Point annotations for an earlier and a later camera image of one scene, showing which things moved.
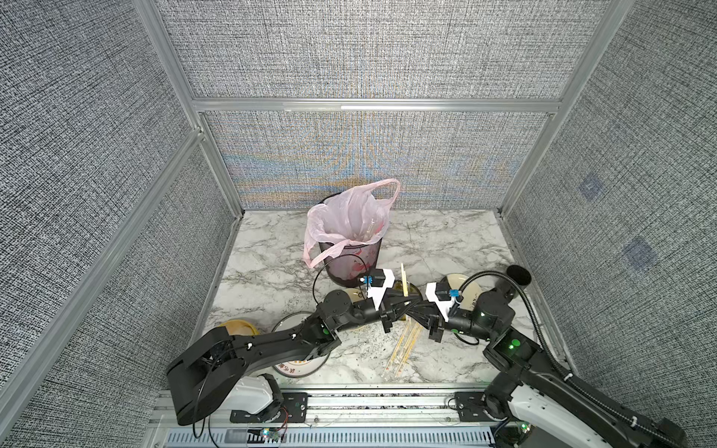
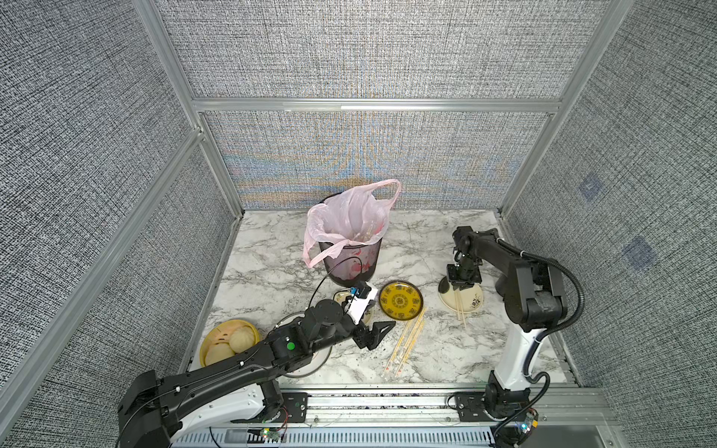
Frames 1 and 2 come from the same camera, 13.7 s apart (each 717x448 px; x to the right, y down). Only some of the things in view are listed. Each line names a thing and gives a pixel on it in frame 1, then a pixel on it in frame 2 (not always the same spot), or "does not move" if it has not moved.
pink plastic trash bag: [357, 216] does not move
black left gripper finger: [415, 306] to [371, 338]
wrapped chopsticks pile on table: [404, 350] does not move
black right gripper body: [464, 326] to [463, 273]
